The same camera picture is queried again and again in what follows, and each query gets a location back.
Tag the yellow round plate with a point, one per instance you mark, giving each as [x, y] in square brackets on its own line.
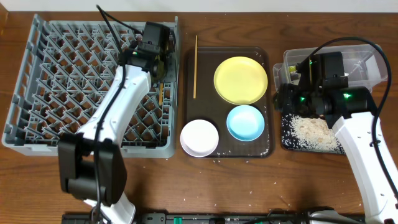
[240, 80]

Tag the pile of rice and peanuts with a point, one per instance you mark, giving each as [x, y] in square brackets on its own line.
[314, 133]

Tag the clear plastic waste bin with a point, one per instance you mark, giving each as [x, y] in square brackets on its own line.
[363, 65]

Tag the black food waste tray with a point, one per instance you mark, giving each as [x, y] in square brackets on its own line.
[292, 137]

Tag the light blue bowl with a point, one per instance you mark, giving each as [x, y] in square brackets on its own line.
[245, 123]

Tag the pink bowl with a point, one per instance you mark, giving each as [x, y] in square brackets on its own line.
[199, 138]

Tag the grey plastic dish rack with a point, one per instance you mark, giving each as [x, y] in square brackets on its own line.
[66, 71]

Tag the green snack wrapper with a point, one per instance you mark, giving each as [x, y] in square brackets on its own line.
[292, 70]

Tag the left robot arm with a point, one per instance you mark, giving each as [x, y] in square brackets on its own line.
[90, 161]

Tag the dark brown serving tray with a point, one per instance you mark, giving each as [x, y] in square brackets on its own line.
[211, 107]

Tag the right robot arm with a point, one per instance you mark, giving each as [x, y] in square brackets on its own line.
[351, 113]

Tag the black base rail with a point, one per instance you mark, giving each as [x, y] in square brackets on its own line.
[161, 218]

